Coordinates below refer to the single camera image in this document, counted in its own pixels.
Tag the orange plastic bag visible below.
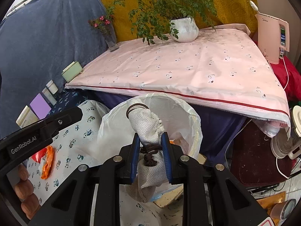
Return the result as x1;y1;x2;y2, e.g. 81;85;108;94
40;145;55;180

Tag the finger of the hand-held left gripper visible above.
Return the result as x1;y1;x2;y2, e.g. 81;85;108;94
46;108;83;134

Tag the purple cloth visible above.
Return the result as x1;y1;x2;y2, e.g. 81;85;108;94
94;91;247;170

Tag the white lined trash bin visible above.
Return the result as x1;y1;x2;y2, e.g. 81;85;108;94
97;93;204;203

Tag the pink water dispenser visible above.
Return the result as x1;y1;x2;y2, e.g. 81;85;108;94
255;13;290;64

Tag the desk calendar on stand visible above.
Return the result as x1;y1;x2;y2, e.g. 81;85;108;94
16;105;39;129

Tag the brown hair tie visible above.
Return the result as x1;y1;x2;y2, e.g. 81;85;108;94
127;104;150;119

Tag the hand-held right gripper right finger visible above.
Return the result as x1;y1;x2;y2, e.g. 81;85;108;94
161;132;271;226

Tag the pink table cloth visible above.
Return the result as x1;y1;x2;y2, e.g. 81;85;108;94
65;24;291;138

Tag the red cloth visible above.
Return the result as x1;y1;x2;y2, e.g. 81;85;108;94
269;56;301;102

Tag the yellow patterned cloth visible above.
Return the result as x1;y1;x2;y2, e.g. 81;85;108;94
90;0;259;43

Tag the grey herringbone cloth pouch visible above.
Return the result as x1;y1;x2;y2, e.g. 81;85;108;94
124;98;168;203

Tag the red packet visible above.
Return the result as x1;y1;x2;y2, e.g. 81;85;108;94
32;149;47;163

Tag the dark blue printed cloth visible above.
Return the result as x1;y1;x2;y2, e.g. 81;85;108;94
47;89;94;117

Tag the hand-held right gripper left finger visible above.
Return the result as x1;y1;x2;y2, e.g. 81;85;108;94
28;133;141;226

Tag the dark red mat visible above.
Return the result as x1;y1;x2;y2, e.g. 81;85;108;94
232;122;292;187

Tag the white jar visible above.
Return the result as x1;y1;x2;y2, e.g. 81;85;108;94
46;80;59;94

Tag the metal tin can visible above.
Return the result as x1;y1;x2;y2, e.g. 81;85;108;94
269;199;297;220

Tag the brown knotted cord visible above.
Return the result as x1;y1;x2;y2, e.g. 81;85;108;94
141;146;163;167

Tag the cardboard sheet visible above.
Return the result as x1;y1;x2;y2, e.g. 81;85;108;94
153;154;207;209

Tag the green plant in white pot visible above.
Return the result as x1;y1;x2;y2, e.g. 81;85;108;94
107;0;232;45

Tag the green box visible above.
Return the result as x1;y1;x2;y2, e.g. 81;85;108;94
62;61;83;82

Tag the glass vase with red flowers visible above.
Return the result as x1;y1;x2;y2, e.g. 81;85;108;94
88;14;119;52

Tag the white bottle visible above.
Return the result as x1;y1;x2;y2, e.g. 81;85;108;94
42;88;57;106

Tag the purple card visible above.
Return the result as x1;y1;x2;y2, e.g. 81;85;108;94
30;93;52;120

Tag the person's left hand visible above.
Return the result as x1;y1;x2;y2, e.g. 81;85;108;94
14;164;40;220

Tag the panda print cloth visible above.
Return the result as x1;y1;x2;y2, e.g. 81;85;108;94
6;100;184;226

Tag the blue curtain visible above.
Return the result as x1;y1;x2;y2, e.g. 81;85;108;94
0;0;111;132

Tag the white blender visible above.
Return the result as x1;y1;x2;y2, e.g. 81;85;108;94
270;105;301;160

